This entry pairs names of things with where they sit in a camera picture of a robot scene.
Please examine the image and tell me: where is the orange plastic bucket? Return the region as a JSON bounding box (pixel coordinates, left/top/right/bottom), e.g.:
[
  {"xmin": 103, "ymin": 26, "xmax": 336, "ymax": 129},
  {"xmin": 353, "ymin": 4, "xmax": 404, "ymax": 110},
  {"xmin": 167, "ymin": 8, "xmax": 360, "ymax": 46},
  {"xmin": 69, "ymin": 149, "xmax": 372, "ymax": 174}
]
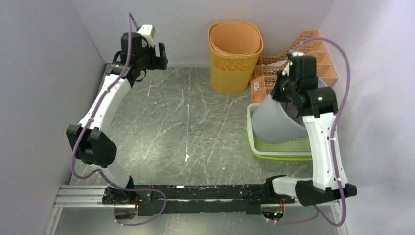
[{"xmin": 209, "ymin": 21, "xmax": 261, "ymax": 56}]

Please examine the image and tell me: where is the large grey plastic bucket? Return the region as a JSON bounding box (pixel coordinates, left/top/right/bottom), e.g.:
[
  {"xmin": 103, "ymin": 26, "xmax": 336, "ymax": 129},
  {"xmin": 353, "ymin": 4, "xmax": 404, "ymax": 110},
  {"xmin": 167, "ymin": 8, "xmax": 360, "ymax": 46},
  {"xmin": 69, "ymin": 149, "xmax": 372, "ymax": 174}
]
[{"xmin": 251, "ymin": 94, "xmax": 336, "ymax": 148}]

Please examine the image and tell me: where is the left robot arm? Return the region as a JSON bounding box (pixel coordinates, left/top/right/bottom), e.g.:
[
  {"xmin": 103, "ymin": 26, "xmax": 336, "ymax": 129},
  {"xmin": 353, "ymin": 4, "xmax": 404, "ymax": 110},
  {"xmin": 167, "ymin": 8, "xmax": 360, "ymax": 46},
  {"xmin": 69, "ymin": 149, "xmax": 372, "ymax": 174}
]
[{"xmin": 66, "ymin": 25, "xmax": 168, "ymax": 204}]

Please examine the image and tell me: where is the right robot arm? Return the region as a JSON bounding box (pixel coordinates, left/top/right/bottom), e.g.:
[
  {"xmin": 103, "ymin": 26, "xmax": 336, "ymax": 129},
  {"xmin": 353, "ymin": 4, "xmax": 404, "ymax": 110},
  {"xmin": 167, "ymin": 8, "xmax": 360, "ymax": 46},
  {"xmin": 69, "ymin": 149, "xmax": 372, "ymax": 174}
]
[{"xmin": 258, "ymin": 52, "xmax": 357, "ymax": 206}]

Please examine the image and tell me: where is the yellow mesh waste basket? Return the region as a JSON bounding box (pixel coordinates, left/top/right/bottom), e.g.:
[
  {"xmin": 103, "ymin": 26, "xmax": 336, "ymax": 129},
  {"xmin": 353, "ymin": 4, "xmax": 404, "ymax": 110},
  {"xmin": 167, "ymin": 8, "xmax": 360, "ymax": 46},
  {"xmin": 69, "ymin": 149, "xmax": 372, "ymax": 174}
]
[{"xmin": 208, "ymin": 22, "xmax": 264, "ymax": 94}]

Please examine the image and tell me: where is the orange plastic file organizer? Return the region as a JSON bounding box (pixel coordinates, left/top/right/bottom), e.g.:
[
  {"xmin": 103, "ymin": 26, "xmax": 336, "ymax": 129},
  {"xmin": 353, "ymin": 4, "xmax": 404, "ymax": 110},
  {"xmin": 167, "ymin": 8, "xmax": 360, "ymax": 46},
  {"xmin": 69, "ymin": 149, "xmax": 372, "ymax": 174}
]
[{"xmin": 250, "ymin": 30, "xmax": 337, "ymax": 107}]

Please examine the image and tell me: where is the light green plastic basket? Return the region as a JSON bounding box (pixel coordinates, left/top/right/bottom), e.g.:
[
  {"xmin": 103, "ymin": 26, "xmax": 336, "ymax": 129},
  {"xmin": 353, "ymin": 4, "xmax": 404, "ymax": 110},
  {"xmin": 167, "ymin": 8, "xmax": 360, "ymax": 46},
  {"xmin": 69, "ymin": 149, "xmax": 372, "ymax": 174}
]
[{"xmin": 247, "ymin": 103, "xmax": 312, "ymax": 161}]

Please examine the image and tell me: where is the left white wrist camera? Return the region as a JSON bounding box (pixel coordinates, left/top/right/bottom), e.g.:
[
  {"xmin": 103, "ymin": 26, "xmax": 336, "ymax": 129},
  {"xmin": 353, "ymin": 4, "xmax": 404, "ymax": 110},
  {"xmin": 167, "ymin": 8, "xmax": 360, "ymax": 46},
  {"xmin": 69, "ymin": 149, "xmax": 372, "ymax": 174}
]
[{"xmin": 137, "ymin": 24, "xmax": 155, "ymax": 45}]

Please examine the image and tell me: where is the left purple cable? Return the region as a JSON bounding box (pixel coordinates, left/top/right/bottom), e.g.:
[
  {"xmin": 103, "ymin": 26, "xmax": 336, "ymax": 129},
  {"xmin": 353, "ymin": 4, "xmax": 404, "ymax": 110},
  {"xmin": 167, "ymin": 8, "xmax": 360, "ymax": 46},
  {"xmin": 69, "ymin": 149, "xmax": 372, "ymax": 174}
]
[{"xmin": 69, "ymin": 12, "xmax": 168, "ymax": 227}]

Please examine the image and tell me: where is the purple cable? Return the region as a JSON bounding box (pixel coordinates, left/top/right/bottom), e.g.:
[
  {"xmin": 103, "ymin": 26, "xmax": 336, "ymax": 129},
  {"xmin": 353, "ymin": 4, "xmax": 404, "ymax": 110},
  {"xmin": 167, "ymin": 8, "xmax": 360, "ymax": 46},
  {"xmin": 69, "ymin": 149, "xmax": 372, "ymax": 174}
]
[
  {"xmin": 266, "ymin": 36, "xmax": 351, "ymax": 227},
  {"xmin": 69, "ymin": 12, "xmax": 168, "ymax": 227}
]

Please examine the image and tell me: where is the aluminium frame rail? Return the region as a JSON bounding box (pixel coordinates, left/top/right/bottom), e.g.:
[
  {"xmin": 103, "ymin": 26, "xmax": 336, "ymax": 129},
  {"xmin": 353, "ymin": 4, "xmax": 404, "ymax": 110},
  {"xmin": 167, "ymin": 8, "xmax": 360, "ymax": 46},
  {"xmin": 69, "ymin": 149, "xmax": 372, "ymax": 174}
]
[{"xmin": 44, "ymin": 185, "xmax": 106, "ymax": 235}]

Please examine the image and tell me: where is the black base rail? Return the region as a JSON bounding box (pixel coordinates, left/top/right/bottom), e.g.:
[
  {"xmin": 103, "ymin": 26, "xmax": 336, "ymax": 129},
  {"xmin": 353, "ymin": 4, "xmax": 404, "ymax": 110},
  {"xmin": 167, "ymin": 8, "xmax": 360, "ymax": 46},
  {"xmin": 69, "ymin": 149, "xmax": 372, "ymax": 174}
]
[{"xmin": 102, "ymin": 183, "xmax": 296, "ymax": 217}]

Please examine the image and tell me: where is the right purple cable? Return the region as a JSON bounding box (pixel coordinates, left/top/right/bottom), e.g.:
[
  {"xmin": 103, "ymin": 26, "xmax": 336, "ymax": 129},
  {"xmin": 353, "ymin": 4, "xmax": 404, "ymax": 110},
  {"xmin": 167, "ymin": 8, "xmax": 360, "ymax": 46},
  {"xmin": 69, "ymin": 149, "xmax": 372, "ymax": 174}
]
[{"xmin": 266, "ymin": 36, "xmax": 351, "ymax": 227}]

